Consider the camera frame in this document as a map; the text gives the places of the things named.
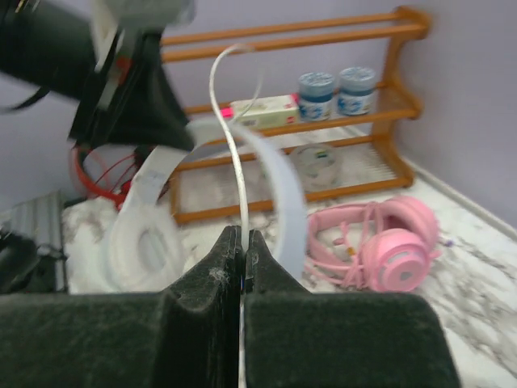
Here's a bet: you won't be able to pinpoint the blue-lidded jar rear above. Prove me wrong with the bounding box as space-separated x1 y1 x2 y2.
337 66 376 116

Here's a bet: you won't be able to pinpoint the clear tape roll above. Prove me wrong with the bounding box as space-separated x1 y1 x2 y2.
289 143 343 192

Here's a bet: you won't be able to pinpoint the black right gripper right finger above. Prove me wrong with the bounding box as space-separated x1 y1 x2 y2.
244 231 461 387

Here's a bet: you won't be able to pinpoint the blue-lidded jar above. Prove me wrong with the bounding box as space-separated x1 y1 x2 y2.
297 72 335 122
337 66 376 116

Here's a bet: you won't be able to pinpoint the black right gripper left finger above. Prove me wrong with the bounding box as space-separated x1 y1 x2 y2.
1 226 242 387

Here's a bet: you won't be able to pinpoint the red black headphones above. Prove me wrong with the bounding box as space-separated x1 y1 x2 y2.
71 145 153 210

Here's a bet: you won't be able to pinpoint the pink cat-ear headphones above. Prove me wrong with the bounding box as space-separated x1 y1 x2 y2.
305 196 440 293

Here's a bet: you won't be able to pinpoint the wooden tiered shelf rack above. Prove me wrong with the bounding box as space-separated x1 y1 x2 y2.
159 6 431 226

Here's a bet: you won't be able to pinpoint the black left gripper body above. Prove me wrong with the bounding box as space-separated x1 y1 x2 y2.
0 0 134 106

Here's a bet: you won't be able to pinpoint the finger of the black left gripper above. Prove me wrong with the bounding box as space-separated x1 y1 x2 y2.
69 32 194 151

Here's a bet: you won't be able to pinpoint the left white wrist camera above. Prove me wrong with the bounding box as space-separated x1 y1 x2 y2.
88 0 197 110

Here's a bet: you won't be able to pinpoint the blue-lidded jar front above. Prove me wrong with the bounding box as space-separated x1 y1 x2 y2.
297 72 335 122

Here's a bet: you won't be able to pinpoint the small cardboard box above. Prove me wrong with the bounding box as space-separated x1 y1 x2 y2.
230 95 300 130

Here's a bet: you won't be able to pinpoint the black front mounting rail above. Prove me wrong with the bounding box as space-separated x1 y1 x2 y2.
1 191 68 293

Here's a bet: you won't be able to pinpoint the white headphones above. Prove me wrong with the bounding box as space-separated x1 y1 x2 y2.
99 43 310 388

